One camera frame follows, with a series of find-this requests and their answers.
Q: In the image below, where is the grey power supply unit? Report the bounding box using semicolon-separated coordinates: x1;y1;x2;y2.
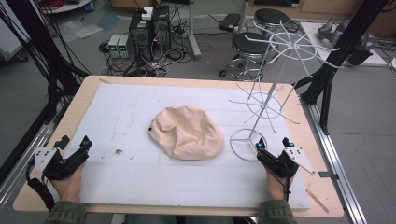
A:
107;33;121;59
117;34;133;60

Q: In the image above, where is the thin wooden stick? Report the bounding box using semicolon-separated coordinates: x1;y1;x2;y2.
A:
305;189;331;215

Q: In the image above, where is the peach fabric hat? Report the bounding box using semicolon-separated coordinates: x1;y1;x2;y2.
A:
147;105;226;161

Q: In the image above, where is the tangle of floor cables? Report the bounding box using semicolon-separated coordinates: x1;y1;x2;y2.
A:
98;31;195;78

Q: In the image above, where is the white wire hat rack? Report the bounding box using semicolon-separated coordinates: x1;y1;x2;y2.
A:
228;20;341;162

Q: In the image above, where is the person's right hand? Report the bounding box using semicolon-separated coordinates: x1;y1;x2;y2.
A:
263;165;296;202

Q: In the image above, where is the black round stool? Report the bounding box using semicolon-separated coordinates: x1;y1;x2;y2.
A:
219;31;272;82
253;7;290;32

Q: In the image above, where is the black frame post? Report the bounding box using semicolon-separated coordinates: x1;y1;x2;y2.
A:
0;0;92;124
293;0;390;136

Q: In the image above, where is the white round table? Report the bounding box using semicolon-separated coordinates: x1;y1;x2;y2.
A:
39;0;93;15

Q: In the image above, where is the person's left hand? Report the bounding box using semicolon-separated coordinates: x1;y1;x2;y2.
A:
50;162;86;203

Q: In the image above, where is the clear plastic sheet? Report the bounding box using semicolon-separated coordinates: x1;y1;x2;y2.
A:
58;19;105;42

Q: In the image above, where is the aluminium rail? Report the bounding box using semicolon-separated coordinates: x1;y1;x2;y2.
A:
300;97;369;224
0;104;68;209

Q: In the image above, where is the black computer tower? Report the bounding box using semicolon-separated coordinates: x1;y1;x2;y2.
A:
151;5;173;52
128;9;154;61

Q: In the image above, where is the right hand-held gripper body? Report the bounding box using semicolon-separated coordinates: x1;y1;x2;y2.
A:
256;147;316;178

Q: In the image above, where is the white box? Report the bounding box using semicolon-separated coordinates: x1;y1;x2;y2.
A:
141;6;155;21

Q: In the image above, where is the grey robot part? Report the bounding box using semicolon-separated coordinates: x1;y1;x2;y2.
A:
317;16;347;49

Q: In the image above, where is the white foam mat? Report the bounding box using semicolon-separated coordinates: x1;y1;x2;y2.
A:
63;82;313;213

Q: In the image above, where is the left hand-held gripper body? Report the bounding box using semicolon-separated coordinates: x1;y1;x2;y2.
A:
34;147;91;181

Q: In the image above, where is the grey metal table leg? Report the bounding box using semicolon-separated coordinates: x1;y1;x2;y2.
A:
186;0;203;61

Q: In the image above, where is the black flat device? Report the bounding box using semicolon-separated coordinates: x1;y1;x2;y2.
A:
218;12;242;33

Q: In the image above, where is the white board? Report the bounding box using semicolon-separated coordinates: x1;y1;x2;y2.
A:
299;21;389;67

